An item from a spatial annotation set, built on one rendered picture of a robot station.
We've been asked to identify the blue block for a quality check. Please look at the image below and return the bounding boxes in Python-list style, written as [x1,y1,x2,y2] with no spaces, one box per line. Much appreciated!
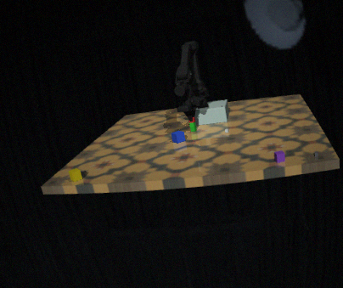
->
[171,131,185,144]

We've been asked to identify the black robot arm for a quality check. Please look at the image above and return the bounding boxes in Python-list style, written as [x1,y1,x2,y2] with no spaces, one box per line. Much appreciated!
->
[174,41,209,109]

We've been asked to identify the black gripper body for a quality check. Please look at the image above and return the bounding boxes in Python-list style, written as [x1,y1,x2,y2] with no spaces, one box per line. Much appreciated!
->
[177,92,196,112]

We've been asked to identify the small yellow block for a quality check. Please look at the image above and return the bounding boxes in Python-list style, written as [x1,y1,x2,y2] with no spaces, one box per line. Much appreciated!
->
[68,169,82,182]

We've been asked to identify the small purple block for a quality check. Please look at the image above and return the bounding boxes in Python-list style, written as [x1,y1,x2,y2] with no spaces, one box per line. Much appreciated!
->
[274,150,285,163]

